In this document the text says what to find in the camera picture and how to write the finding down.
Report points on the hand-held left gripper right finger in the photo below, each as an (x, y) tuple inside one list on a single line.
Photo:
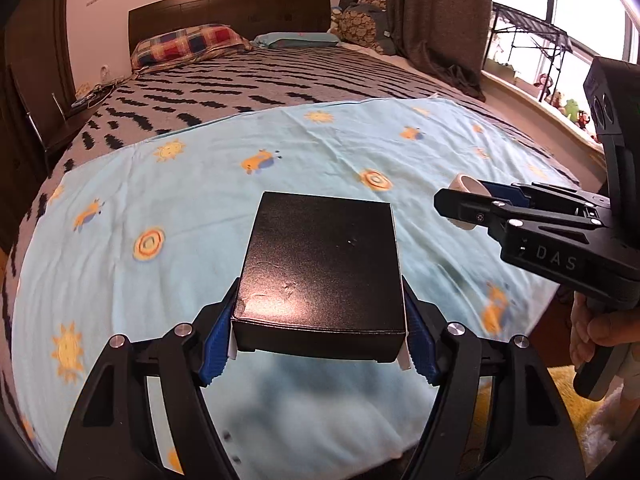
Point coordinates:
[(424, 350)]

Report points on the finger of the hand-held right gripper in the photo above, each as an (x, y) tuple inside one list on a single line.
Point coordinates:
[(550, 197), (495, 220)]

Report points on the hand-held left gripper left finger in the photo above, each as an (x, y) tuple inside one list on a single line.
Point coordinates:
[(217, 355)]

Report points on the white tape roll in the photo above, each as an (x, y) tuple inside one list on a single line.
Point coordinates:
[(465, 182)]

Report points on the black cardboard box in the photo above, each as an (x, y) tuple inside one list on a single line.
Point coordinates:
[(320, 260)]

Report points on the person's right hand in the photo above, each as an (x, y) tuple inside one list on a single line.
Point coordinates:
[(592, 332)]

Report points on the green toy figure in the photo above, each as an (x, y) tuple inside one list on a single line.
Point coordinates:
[(571, 109)]

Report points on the window sill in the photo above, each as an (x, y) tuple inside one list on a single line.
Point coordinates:
[(530, 97)]

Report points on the red toy figure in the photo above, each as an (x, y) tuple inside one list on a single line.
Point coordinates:
[(544, 85)]

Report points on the yellow fluffy rug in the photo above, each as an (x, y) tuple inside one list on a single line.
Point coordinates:
[(565, 405)]

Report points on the light blue printed sheet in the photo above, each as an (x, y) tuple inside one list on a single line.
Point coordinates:
[(190, 210)]

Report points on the metal window rack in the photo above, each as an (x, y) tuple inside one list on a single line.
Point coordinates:
[(530, 25)]

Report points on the brown curtain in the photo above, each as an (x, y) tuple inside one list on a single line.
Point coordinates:
[(430, 20)]

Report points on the brown patterned cushion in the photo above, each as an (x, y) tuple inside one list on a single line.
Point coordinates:
[(360, 27)]

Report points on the light blue pillow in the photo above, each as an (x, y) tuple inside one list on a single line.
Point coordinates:
[(295, 39)]

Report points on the dark wooden nightstand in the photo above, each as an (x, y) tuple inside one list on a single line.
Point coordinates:
[(75, 120)]

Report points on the metal chair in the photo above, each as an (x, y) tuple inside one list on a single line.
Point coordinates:
[(37, 120)]

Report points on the plaid pillow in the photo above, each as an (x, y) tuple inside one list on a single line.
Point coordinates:
[(190, 42)]

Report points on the dark wooden wardrobe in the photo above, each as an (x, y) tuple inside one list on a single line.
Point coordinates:
[(25, 85)]

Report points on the dark wooden headboard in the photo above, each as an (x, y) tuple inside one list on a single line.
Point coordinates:
[(225, 7)]

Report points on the white wall socket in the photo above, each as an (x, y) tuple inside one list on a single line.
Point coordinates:
[(103, 68)]

